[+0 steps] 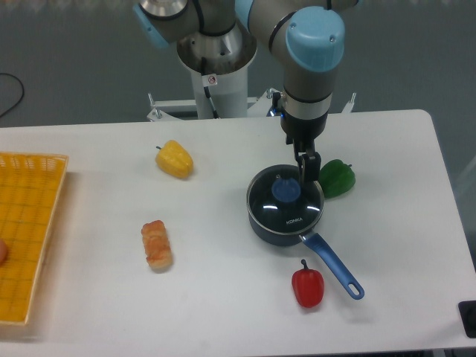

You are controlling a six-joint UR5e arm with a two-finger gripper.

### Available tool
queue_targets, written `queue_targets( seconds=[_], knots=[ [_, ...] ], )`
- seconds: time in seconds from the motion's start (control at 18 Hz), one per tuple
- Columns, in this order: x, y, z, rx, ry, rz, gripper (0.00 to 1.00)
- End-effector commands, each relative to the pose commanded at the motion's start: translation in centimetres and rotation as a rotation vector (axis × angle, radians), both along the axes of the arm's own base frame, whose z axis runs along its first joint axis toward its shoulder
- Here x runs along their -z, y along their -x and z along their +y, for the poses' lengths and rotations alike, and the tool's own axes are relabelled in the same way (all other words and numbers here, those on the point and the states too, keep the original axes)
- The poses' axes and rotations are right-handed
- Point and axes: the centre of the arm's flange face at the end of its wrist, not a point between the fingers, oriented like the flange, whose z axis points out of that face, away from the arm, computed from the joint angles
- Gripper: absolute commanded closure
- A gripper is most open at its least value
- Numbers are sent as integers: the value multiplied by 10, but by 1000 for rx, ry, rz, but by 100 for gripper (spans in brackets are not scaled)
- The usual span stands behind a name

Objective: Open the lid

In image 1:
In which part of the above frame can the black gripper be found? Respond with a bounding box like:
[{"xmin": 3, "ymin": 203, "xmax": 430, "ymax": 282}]
[{"xmin": 280, "ymin": 112, "xmax": 328, "ymax": 183}]

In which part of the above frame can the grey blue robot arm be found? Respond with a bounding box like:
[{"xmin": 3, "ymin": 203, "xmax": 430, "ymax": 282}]
[{"xmin": 133, "ymin": 1, "xmax": 353, "ymax": 181}]

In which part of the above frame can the glass lid blue knob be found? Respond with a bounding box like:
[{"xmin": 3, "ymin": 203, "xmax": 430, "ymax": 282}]
[{"xmin": 247, "ymin": 164, "xmax": 324, "ymax": 234}]

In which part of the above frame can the green bell pepper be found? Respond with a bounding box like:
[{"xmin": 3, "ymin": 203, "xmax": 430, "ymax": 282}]
[{"xmin": 319, "ymin": 159, "xmax": 356, "ymax": 199}]

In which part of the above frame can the dark blue saucepan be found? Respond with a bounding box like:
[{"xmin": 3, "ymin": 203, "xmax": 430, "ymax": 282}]
[{"xmin": 246, "ymin": 164, "xmax": 364, "ymax": 300}]

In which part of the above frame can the red bell pepper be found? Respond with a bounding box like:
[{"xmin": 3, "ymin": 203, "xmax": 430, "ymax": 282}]
[{"xmin": 292, "ymin": 259, "xmax": 324, "ymax": 309}]

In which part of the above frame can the yellow bell pepper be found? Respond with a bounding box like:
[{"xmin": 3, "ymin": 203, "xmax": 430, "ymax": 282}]
[{"xmin": 155, "ymin": 140, "xmax": 193, "ymax": 179}]

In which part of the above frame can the brown bread loaf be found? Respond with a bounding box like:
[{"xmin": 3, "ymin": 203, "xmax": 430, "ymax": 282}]
[{"xmin": 141, "ymin": 220, "xmax": 173, "ymax": 269}]

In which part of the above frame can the black table socket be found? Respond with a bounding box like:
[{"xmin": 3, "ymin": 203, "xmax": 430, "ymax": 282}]
[{"xmin": 458, "ymin": 300, "xmax": 476, "ymax": 338}]

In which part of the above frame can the yellow wicker basket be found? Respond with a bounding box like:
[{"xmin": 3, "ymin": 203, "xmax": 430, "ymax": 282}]
[{"xmin": 1, "ymin": 152, "xmax": 68, "ymax": 326}]

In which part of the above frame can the orange item in basket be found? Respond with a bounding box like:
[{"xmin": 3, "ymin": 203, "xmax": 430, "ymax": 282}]
[{"xmin": 0, "ymin": 239, "xmax": 8, "ymax": 264}]

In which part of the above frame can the white metal base frame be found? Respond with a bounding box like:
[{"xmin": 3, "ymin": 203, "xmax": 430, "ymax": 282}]
[{"xmin": 146, "ymin": 88, "xmax": 358, "ymax": 122}]

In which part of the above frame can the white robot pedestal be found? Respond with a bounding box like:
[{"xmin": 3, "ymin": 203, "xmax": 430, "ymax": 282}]
[{"xmin": 176, "ymin": 22, "xmax": 257, "ymax": 119}]

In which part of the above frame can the black floor cable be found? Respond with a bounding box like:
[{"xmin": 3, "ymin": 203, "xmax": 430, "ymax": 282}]
[{"xmin": 0, "ymin": 72, "xmax": 25, "ymax": 118}]

